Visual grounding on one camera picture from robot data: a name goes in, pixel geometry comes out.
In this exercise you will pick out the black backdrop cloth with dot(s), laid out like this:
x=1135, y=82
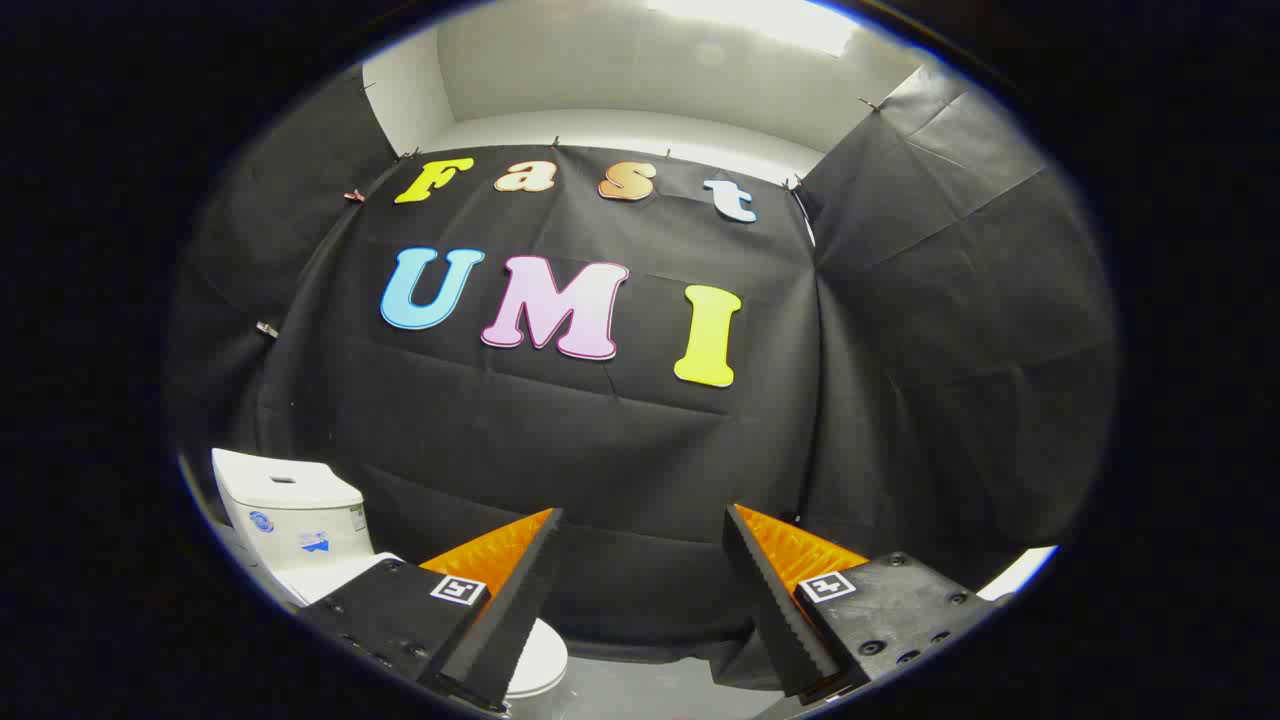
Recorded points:
x=620, y=450

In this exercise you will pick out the white toilet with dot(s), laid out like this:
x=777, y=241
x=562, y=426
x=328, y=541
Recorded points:
x=290, y=510

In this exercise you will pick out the silver cloth clip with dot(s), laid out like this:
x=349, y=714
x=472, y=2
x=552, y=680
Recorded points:
x=267, y=329

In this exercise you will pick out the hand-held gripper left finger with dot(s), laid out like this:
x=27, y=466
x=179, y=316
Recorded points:
x=500, y=620

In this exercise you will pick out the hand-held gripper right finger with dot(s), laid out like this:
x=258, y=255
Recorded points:
x=775, y=610

